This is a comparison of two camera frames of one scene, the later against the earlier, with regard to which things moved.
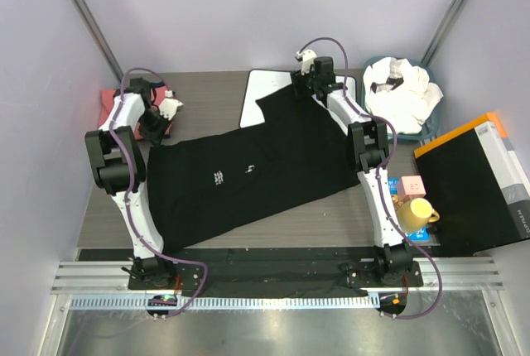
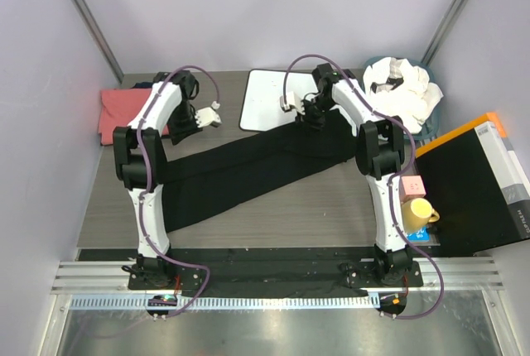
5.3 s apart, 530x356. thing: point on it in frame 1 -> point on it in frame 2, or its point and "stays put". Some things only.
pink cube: [411, 187] stays put
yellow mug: [414, 215] stays put
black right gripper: [301, 84] -> [312, 115]
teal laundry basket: [429, 128] stays put
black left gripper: [154, 131] -> [182, 125]
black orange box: [474, 180] stays put
